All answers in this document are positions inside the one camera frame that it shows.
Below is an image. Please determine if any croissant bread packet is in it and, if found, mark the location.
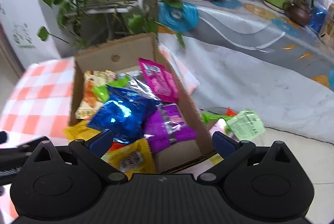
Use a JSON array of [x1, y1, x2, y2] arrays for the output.
[[75, 70, 118, 120]]

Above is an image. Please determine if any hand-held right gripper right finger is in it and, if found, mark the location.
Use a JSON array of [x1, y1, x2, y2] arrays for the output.
[[197, 132, 296, 184]]

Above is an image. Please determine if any blue foil wrapper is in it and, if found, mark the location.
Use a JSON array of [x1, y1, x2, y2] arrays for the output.
[[309, 11, 326, 33]]

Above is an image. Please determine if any metal plant stand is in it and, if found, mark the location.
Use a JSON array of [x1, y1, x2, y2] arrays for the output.
[[65, 0, 157, 39]]

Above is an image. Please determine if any green plastic toy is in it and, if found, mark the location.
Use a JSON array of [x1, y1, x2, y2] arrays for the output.
[[201, 112, 230, 123]]

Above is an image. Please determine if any white refrigerator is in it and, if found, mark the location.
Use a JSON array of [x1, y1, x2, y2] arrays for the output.
[[0, 0, 62, 63]]

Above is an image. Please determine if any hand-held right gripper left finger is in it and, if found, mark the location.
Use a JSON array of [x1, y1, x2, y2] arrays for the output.
[[25, 130, 128, 184]]

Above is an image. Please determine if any blue foil snack packet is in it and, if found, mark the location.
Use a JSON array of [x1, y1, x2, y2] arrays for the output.
[[87, 85, 167, 145]]

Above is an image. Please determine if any brown clay teapot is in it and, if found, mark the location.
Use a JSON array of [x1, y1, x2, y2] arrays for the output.
[[283, 1, 312, 28]]

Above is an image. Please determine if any plain yellow snack packet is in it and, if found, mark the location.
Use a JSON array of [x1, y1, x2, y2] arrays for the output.
[[63, 120, 102, 142]]

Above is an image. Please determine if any silver foil snack packet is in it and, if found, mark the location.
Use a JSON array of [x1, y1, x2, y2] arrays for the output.
[[116, 71, 159, 101]]

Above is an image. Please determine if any cardboard box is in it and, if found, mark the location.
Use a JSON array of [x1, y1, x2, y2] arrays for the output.
[[68, 32, 217, 174]]

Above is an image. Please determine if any lime green snack packet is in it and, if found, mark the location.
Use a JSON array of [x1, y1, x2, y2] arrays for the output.
[[91, 75, 131, 103]]

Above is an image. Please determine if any grey patterned tablecloth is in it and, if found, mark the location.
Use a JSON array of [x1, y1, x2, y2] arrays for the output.
[[157, 0, 334, 145]]

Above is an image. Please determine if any purple snack packet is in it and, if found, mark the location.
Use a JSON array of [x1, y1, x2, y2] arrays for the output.
[[143, 103, 197, 154]]

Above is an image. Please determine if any orange white checkered tablecloth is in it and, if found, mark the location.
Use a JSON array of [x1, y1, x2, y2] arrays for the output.
[[0, 44, 201, 224]]

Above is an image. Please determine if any magenta snack packet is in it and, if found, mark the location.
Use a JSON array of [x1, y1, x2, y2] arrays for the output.
[[138, 58, 179, 104]]

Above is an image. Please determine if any yellow waffle snack packet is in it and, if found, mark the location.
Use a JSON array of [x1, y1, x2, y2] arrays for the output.
[[101, 138, 156, 180]]

